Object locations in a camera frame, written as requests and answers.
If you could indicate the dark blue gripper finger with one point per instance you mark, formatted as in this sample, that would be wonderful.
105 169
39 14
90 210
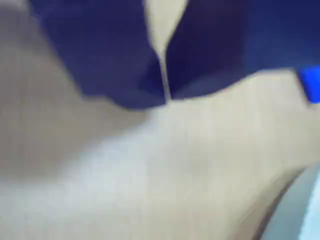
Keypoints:
225 42
105 50

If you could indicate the white pen with blue cap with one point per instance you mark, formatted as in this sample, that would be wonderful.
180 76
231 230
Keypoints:
311 83

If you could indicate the pale green bowl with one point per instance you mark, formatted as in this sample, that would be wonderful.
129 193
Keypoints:
297 215

